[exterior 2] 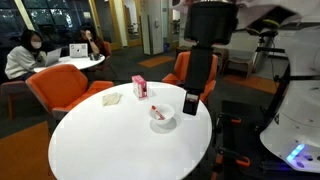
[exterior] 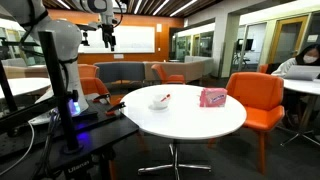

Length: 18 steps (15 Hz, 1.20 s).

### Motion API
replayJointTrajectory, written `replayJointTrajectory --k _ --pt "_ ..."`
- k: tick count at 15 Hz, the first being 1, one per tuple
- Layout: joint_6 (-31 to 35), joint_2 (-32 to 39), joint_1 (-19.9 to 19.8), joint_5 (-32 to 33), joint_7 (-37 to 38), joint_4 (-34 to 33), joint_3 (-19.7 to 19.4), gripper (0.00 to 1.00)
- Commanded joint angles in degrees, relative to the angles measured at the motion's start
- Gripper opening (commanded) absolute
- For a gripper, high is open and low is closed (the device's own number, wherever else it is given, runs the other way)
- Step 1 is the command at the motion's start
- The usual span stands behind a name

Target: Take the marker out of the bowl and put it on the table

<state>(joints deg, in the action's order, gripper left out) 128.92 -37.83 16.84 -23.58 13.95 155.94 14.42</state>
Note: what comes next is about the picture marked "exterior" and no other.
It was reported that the pink box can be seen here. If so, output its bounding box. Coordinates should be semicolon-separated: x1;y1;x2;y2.
199;87;228;108

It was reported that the white round table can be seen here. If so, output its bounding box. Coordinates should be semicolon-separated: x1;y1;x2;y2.
119;84;248;180

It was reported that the gray laptop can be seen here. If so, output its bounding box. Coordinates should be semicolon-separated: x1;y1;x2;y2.
283;64;320;82

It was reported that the black frame bar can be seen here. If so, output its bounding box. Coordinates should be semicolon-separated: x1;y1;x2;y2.
0;35;58;135

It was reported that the gray sofa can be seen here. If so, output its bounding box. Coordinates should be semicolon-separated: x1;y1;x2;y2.
94;61;146;85

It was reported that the white bowl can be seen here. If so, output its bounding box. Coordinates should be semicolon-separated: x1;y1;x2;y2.
152;94;171;110

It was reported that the black breadboard platform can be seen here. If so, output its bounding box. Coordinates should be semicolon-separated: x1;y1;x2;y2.
0;99;141;180

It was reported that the tan sofa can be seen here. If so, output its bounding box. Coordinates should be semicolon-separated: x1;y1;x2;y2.
2;64;50;80

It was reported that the white cable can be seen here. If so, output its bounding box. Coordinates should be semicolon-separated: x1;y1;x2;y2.
0;121;36;177

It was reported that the black vertical post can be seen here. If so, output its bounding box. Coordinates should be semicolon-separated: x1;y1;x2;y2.
37;30;83;155

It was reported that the white table with metal base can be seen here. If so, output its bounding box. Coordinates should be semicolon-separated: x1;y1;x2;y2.
279;77;320;148

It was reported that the black camera on mount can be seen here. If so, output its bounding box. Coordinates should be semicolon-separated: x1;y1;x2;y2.
75;22;98;47

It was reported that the black tripod head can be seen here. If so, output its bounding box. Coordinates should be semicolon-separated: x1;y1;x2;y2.
62;157;95;180

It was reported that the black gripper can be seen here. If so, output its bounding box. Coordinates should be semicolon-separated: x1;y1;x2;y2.
101;23;117;52

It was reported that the person with face mask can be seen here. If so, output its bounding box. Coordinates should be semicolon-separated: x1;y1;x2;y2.
270;43;320;128

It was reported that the large orange armchair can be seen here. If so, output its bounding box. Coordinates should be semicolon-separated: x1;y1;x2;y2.
208;71;286;176

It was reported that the black monitor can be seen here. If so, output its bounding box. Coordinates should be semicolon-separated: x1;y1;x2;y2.
235;38;255;52

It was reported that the orange black clamp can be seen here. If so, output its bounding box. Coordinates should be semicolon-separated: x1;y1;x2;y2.
92;92;112;103
105;101;127;117

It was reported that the orange chair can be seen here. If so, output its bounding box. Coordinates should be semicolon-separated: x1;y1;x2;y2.
258;63;270;75
77;63;100;80
79;77;112;98
150;63;186;85

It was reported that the wall whiteboard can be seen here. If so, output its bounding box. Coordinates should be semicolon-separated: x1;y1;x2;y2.
77;24;156;55

